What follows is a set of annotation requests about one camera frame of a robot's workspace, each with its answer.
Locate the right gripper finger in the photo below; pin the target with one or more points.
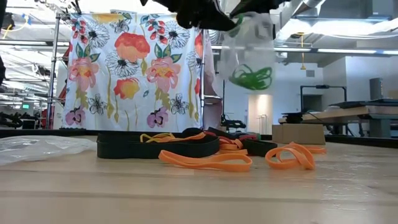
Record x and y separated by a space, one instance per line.
244 13

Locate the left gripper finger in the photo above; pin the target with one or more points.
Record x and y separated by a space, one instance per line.
205 20

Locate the clear plastic zip bag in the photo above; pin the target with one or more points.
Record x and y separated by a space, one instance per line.
248 46

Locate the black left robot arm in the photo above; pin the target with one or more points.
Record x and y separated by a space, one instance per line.
2 71

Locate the pile of coloured rubber bands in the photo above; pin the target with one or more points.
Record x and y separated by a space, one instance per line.
149 136

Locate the wide black rubber band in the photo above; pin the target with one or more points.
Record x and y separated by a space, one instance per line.
261 147
124 149

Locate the ceiling light strip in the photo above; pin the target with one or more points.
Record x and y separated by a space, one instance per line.
345 50
292 49

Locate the floral print cloth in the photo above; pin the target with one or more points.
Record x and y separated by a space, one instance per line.
124 77

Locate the white door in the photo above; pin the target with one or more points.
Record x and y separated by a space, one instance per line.
259 112

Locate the wood-topped grey workbench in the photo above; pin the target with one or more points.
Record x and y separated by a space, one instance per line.
342 112

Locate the small cardboard box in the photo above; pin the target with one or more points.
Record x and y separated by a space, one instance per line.
308 133

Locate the grey cabinet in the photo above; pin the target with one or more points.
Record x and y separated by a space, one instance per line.
376 89

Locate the black hanging box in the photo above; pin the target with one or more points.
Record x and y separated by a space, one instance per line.
8 20

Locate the green exit sign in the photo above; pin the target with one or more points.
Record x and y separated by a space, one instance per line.
25 106

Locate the pile of clear plastic bags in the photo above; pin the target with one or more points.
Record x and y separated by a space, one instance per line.
37 149

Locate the silver ventilation duct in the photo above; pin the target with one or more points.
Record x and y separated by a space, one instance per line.
342 25

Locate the grey wall vent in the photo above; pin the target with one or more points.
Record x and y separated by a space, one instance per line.
310 73

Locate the black aluminium table frame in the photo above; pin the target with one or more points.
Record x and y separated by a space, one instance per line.
31 133

